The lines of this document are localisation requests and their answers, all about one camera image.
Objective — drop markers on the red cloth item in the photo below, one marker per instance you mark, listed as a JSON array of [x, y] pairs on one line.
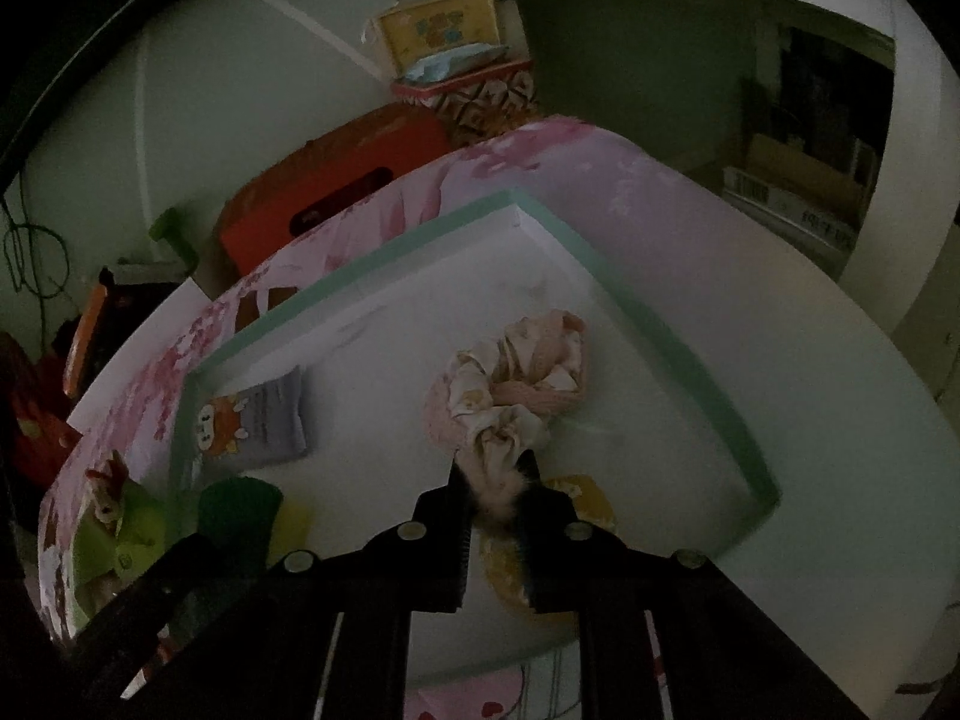
[[30, 420]]

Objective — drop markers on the yellow round object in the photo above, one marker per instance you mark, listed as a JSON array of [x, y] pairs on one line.
[[589, 502]]

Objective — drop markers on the dark green cloth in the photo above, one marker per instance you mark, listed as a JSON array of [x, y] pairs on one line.
[[236, 514]]

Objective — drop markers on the light green cloth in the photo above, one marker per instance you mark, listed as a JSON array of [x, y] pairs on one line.
[[105, 551]]

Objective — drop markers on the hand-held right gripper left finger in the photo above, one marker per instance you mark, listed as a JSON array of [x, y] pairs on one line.
[[442, 540]]

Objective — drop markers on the grey cartoon pouch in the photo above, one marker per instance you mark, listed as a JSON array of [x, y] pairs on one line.
[[259, 420]]

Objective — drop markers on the blue tissue pack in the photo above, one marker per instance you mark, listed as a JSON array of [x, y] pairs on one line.
[[457, 60]]

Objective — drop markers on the yellow-green sponge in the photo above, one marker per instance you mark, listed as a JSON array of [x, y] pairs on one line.
[[297, 523]]

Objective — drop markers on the patterned box with red rim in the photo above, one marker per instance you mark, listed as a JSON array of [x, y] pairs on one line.
[[487, 101]]

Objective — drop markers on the white tray with green rim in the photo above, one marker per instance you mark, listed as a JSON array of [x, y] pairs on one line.
[[390, 360]]

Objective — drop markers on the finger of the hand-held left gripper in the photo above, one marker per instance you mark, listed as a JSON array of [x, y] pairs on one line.
[[165, 585]]

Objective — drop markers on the red cardboard box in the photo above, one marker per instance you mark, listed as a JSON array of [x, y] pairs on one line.
[[322, 180]]

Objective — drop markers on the white desk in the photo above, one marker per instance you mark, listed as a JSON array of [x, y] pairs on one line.
[[922, 127]]

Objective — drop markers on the orange box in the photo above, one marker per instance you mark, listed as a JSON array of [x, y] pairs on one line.
[[82, 337]]

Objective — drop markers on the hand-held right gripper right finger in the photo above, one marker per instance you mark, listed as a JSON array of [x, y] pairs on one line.
[[551, 540]]

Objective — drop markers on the pink floral scrunchie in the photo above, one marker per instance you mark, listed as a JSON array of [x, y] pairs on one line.
[[487, 412]]

